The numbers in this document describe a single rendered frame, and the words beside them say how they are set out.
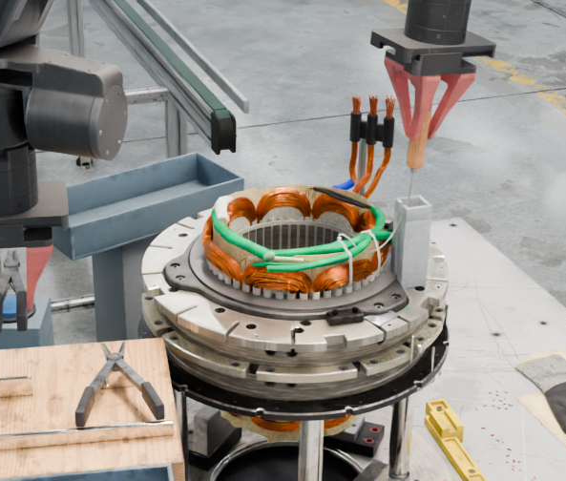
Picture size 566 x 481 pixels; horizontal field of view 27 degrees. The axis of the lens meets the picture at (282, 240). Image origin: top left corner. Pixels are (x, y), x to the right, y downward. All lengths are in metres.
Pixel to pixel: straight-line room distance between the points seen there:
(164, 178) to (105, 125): 0.70
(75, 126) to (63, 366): 0.33
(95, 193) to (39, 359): 0.42
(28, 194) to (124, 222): 0.50
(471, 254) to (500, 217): 1.98
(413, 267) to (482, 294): 0.67
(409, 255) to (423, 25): 0.24
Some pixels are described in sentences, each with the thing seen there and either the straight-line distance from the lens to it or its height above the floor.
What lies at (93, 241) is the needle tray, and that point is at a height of 1.04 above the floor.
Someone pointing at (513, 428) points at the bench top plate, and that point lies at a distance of 1.58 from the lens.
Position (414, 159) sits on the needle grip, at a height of 1.23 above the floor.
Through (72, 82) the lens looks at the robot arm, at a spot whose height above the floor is 1.39.
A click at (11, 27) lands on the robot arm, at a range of 0.90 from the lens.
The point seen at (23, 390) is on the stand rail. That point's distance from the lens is 1.11.
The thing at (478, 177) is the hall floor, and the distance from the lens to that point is 4.24.
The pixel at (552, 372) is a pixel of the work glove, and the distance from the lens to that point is 1.68.
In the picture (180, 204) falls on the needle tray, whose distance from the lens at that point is 1.48.
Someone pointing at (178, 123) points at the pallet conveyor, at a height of 0.60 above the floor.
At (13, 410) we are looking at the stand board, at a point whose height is 1.07.
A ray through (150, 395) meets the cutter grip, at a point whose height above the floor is 1.09.
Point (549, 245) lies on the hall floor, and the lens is 3.81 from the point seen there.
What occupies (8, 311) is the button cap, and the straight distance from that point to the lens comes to 1.29.
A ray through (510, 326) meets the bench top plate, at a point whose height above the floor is 0.78.
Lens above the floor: 1.68
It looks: 27 degrees down
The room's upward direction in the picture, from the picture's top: 1 degrees clockwise
